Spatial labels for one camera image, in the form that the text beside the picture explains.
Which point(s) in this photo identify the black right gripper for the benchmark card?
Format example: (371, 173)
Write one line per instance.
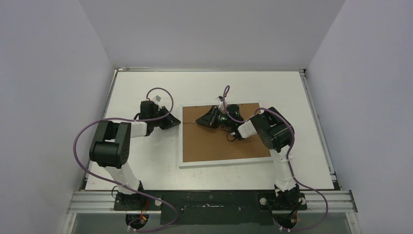
(215, 117)

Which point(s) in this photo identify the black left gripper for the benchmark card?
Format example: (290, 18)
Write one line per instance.
(170, 121)

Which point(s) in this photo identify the white picture frame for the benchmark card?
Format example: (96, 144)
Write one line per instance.
(200, 146)

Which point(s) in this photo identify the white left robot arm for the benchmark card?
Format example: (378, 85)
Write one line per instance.
(110, 147)

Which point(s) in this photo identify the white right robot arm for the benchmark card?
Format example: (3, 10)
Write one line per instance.
(275, 132)

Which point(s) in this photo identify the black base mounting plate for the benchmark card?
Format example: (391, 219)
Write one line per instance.
(225, 207)

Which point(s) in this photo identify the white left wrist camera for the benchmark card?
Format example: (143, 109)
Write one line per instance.
(156, 100)

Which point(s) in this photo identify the aluminium table front rail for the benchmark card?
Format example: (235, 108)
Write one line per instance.
(102, 202)

